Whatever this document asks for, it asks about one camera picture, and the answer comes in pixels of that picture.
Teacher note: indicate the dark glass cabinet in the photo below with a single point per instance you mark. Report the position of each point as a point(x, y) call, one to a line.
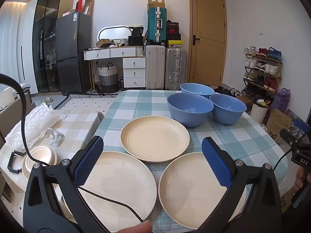
point(46, 41)

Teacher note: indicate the wooden shoe rack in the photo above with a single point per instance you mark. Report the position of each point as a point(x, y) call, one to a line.
point(264, 85)

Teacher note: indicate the brown cardboard box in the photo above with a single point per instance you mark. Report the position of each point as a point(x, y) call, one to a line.
point(88, 7)
point(156, 4)
point(288, 199)

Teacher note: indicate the stack of small cream dishes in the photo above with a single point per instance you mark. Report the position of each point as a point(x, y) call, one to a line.
point(26, 170)

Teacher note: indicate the cream round plate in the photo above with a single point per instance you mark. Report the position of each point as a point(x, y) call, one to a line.
point(155, 138)
point(116, 189)
point(194, 199)

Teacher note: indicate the black tripod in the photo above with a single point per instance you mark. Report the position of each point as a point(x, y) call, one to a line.
point(98, 89)

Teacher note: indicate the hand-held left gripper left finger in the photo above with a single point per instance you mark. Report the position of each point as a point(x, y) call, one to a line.
point(88, 160)

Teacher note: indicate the white suitcase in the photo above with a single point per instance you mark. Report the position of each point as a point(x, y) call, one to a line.
point(155, 68)

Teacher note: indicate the teal checkered tablecloth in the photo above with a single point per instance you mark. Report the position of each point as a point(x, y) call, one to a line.
point(145, 102)

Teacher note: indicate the flat printed cardboard box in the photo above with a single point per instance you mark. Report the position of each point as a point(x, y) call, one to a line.
point(277, 126)

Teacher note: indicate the black and yellow box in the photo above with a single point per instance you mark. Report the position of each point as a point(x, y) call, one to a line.
point(173, 42)

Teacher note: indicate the small open cardboard box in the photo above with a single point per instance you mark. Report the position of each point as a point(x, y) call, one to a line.
point(103, 44)

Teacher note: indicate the scattered shoes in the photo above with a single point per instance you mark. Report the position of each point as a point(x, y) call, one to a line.
point(226, 91)

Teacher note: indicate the purple bag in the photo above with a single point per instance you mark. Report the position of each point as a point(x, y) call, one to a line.
point(280, 102)

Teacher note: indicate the white wardrobe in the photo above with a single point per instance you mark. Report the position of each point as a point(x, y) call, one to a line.
point(30, 41)

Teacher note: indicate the metal phone stand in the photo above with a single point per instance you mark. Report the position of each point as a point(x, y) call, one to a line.
point(57, 138)

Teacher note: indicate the woven laundry basket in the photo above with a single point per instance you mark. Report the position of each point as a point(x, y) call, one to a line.
point(108, 77)

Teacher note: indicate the white vanity desk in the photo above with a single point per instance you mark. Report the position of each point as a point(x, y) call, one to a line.
point(102, 53)

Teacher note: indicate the white framed mirror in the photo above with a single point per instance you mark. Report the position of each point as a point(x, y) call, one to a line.
point(114, 34)

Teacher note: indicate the black shoe box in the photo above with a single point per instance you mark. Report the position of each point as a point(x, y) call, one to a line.
point(173, 26)

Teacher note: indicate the large blue bowl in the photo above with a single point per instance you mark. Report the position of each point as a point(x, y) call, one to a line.
point(189, 111)

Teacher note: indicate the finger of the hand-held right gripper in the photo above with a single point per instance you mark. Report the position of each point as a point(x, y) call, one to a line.
point(301, 126)
point(288, 137)

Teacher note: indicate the white trash bin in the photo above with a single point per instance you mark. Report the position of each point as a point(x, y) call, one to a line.
point(258, 112)

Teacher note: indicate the beige checkered cloth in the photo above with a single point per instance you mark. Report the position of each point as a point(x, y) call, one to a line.
point(80, 126)

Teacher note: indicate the white drawer chest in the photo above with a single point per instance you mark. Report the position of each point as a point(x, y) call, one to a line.
point(134, 74)

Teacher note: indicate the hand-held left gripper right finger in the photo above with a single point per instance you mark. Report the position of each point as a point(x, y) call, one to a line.
point(216, 162)

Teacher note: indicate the teal suitcase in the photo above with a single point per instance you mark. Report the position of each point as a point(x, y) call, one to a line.
point(153, 26)

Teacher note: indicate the red box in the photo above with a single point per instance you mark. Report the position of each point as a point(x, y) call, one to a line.
point(79, 4)

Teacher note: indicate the small cream bowl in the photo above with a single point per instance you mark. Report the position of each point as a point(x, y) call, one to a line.
point(42, 154)

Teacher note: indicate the clear bubble wrap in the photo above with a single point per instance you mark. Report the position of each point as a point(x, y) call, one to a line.
point(36, 121)

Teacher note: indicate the dark bottle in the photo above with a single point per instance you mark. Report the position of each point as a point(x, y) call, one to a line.
point(121, 83)

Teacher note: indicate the person's right hand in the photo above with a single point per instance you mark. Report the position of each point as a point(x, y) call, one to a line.
point(297, 184)

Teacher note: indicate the clear plastic package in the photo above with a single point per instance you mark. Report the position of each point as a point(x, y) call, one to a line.
point(294, 119)

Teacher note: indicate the black plastic bracket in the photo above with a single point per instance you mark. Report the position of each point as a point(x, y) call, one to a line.
point(13, 168)

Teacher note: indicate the beige sofa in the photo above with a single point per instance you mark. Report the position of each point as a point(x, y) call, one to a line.
point(12, 106)

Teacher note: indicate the black bag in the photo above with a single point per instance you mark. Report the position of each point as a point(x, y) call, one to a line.
point(136, 40)

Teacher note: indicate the grey slipper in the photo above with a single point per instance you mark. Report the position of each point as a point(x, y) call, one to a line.
point(47, 100)

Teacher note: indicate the silver suitcase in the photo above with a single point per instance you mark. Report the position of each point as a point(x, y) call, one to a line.
point(176, 68)

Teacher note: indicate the tan wooden door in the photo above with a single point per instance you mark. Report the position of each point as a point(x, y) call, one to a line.
point(209, 58)

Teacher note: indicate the row of sneakers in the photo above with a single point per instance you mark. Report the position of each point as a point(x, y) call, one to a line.
point(264, 66)

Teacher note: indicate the dark grey refrigerator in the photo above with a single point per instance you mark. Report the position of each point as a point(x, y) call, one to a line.
point(70, 53)

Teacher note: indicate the person's left hand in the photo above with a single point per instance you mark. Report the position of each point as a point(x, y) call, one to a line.
point(136, 227)

